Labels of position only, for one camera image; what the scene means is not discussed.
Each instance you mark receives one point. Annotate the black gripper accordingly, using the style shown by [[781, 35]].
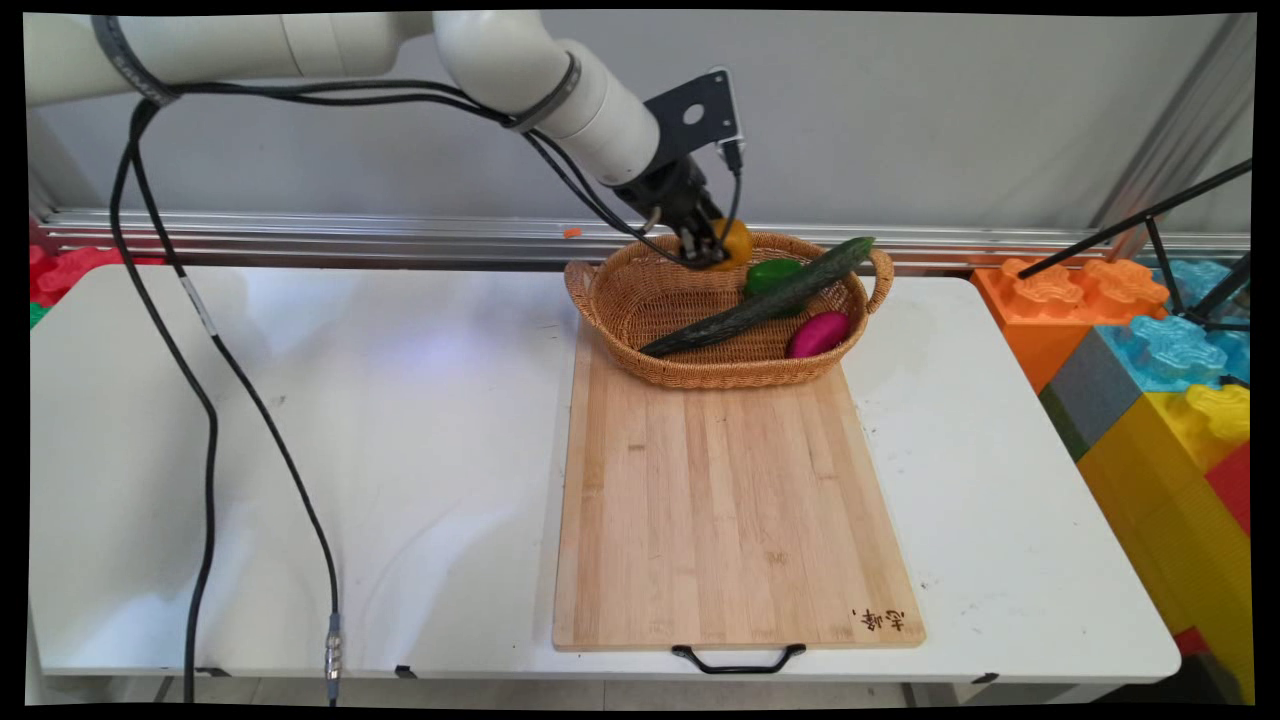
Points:
[[672, 192]]

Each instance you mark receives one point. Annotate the yellow toy pepper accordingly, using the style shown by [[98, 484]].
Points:
[[741, 245]]

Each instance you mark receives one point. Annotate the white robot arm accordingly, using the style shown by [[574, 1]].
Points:
[[300, 45]]

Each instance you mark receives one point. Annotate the green toy pepper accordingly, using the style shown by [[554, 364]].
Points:
[[770, 274]]

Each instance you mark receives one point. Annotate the dark green toy cucumber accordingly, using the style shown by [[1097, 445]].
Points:
[[740, 315]]

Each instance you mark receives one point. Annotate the woven wicker basket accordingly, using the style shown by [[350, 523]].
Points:
[[700, 365]]

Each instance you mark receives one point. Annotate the magenta toy sweet potato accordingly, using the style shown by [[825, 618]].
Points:
[[818, 335]]

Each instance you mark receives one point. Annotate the orange giant building block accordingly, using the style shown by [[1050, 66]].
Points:
[[1040, 310]]

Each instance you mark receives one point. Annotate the grey giant building block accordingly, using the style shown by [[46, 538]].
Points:
[[1095, 390]]

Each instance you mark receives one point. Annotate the black tripod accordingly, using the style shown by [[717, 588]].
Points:
[[1160, 212]]

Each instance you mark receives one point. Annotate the blue giant building block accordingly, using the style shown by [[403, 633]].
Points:
[[1170, 350]]

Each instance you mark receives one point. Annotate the yellow giant building block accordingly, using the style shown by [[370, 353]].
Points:
[[1170, 530]]

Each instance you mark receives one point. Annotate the red giant building block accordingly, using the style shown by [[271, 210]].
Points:
[[1232, 488]]

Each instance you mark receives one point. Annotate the red foam blocks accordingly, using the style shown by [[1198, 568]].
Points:
[[60, 272]]

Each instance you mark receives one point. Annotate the green foam block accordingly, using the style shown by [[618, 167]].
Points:
[[38, 314]]

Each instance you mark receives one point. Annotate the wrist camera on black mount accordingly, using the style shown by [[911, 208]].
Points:
[[690, 115]]

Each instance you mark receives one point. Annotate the aluminium rail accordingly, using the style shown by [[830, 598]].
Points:
[[400, 235]]

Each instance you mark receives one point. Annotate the aluminium frame post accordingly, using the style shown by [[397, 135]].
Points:
[[1180, 120]]

